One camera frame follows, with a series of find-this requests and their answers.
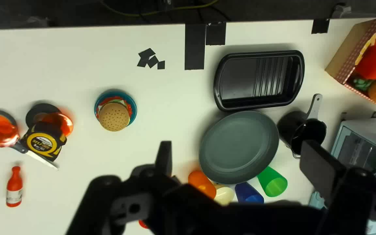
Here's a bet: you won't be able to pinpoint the long black tape strip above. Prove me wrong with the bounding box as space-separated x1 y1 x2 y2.
184 22 208 72

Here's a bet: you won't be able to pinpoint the orange translucent toy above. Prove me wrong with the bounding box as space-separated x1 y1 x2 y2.
34 110 76 138
0 113 21 149

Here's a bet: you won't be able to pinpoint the teal plastic cup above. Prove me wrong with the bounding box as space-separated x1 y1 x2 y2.
308 189 329 211

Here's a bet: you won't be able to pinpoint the grey round plate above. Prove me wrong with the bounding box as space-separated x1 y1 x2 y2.
199 110 281 185

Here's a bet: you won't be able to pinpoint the green plastic cup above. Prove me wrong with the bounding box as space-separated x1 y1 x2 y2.
258 166 289 198

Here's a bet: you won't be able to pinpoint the yellow black tape measure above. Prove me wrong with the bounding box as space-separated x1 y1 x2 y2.
11 123 68 171

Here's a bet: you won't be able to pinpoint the orange translucent plastic cup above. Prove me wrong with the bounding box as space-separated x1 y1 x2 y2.
187 168 218 200

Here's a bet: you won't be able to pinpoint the small teal plate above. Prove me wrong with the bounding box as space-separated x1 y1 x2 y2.
93 89 139 130

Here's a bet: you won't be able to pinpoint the green plush vegetable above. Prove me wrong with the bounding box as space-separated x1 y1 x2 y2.
353 77 375 93

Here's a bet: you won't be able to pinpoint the yellow white plush toy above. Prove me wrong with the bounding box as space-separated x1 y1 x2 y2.
355 35 376 66

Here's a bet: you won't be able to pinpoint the yellow green cable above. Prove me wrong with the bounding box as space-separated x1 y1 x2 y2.
98 0 221 19

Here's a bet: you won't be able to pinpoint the black ribbed grill tray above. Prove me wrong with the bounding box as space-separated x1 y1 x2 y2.
213 50 307 112

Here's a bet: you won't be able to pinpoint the red toy ketchup bottle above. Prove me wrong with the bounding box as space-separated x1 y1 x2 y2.
6 164 25 209

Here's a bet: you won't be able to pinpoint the small black tape pieces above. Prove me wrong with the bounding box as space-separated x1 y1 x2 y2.
136 47 167 72

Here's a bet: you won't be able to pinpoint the red plush tomato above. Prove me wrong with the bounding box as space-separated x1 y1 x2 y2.
355 44 376 81

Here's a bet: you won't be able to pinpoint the light blue toaster oven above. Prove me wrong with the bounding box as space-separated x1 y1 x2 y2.
329 116 376 184

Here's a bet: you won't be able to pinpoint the square black tape patch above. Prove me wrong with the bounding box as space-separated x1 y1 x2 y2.
205 21 228 47

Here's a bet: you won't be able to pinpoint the small black tape patch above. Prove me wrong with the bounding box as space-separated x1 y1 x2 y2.
311 18 332 35

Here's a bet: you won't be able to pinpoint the blue plastic cup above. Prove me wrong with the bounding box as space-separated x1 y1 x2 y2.
234 181 265 205

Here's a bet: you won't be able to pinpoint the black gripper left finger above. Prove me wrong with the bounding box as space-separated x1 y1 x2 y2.
66 140 184 235

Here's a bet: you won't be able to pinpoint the wicker basket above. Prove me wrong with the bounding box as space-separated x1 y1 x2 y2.
324 16 376 115

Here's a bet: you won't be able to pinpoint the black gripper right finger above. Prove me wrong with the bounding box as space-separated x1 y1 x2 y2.
299 140 376 235

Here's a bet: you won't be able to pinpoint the black pot with grey handle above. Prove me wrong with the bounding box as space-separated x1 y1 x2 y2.
277 93 329 159

